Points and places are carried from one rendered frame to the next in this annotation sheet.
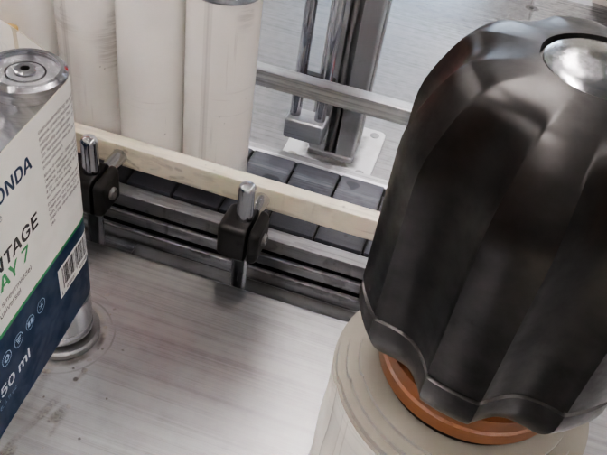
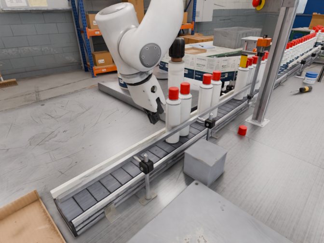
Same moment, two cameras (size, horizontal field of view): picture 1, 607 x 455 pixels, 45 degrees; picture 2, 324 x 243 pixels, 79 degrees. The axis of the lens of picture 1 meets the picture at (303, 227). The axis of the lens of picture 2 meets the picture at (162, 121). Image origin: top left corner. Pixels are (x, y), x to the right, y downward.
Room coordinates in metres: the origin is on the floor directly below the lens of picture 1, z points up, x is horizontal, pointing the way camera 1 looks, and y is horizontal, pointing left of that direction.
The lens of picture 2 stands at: (0.67, -0.96, 1.31)
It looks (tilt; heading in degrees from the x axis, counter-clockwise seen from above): 31 degrees down; 124
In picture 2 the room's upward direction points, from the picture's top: straight up
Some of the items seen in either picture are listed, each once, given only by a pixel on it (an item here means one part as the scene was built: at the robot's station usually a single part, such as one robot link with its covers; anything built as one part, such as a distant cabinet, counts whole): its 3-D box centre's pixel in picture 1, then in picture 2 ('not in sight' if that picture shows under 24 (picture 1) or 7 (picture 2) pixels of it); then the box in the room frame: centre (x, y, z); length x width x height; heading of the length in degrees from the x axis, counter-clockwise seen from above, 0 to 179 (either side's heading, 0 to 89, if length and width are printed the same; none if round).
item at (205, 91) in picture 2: not in sight; (204, 99); (0.40, -0.25, 0.98); 0.05 x 0.05 x 0.20
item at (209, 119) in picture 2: not in sight; (203, 130); (0.46, -0.37, 0.91); 0.07 x 0.03 x 0.16; 170
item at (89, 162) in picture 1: (107, 190); (231, 90); (0.40, 0.15, 0.89); 0.06 x 0.03 x 0.12; 170
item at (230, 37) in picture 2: not in sight; (236, 36); (-0.18, 2.24, 0.91); 0.60 x 0.40 x 0.22; 72
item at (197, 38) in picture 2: not in sight; (194, 48); (-1.66, 3.99, 0.32); 1.20 x 0.83 x 0.64; 157
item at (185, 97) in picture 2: not in sight; (183, 110); (0.38, -0.38, 0.98); 0.05 x 0.05 x 0.20
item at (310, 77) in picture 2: not in sight; (310, 77); (0.78, 0.78, 0.86); 0.07 x 0.07 x 0.07
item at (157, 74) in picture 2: not in sight; (164, 72); (-0.12, 0.24, 0.89); 0.31 x 0.31 x 0.01
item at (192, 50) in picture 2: not in sight; (190, 51); (-0.48, 1.37, 0.82); 0.34 x 0.24 x 0.03; 74
